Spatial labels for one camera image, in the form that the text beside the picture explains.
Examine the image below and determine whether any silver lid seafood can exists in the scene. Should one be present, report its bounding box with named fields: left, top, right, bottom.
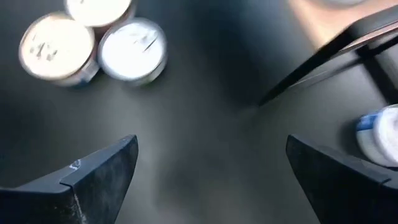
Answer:
left=96, top=17, right=169, bottom=87

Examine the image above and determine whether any gold lid can white label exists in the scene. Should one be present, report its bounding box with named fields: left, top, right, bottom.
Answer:
left=63, top=0, right=137, bottom=35
left=17, top=11, right=100, bottom=88

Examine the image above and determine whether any silver lid can blue label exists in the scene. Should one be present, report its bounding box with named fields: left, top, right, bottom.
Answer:
left=355, top=104, right=398, bottom=169

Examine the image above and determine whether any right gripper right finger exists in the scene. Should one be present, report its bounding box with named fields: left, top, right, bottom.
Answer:
left=285, top=133, right=398, bottom=224

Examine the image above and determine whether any black table mat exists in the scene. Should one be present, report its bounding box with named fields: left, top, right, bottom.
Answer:
left=0, top=0, right=398, bottom=224

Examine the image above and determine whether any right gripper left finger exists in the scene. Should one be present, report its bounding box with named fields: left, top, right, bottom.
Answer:
left=0, top=134, right=139, bottom=224

